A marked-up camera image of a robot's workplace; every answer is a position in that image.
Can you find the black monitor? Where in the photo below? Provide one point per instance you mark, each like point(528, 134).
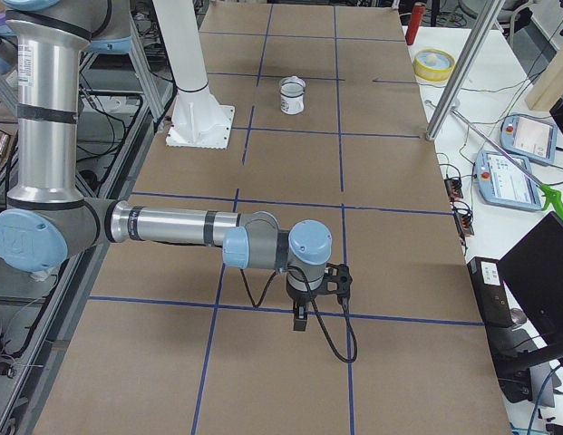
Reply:
point(533, 272)

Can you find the white enamel cup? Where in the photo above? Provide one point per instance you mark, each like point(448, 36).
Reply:
point(292, 90)

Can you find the teach pendant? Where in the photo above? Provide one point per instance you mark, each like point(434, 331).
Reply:
point(530, 137)
point(502, 184)

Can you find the black computer box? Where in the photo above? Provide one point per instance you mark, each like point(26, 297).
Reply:
point(489, 292)

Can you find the lower black orange connector block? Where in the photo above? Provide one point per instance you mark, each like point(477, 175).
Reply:
point(463, 217)

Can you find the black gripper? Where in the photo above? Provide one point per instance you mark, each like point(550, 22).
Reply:
point(300, 299)

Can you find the white column base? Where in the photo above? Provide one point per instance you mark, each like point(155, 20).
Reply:
point(198, 120)

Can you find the upper teach pendant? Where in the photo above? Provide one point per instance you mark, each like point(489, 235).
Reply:
point(530, 137)

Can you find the lower teach pendant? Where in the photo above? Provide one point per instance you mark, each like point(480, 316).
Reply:
point(502, 184)

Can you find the green handled grabber tool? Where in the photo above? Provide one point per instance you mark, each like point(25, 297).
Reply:
point(553, 197)

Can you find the red cylinder bottle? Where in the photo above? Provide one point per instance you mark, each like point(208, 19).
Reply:
point(415, 22)

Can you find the aluminium frame post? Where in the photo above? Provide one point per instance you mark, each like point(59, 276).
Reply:
point(467, 57)

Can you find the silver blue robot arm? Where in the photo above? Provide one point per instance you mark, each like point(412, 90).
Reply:
point(48, 220)

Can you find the upper black orange connector block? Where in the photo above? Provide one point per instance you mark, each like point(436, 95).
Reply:
point(453, 184)

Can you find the black orange connector block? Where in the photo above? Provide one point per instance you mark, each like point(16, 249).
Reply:
point(463, 217)
point(453, 184)

